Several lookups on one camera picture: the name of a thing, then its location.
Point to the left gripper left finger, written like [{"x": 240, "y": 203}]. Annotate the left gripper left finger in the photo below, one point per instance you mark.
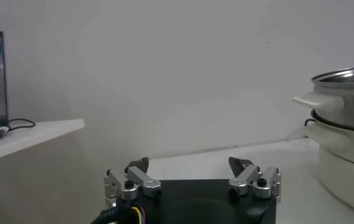
[{"x": 134, "y": 178}]

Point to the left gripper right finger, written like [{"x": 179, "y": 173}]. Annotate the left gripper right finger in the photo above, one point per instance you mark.
[{"x": 250, "y": 176}]

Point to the perforated steel steamer basket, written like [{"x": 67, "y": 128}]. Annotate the perforated steel steamer basket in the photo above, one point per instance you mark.
[{"x": 353, "y": 106}]

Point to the white side table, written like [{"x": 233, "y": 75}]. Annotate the white side table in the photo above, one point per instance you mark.
[{"x": 49, "y": 134}]

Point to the white electric cooking pot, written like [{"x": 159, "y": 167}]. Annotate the white electric cooking pot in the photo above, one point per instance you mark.
[{"x": 347, "y": 182}]

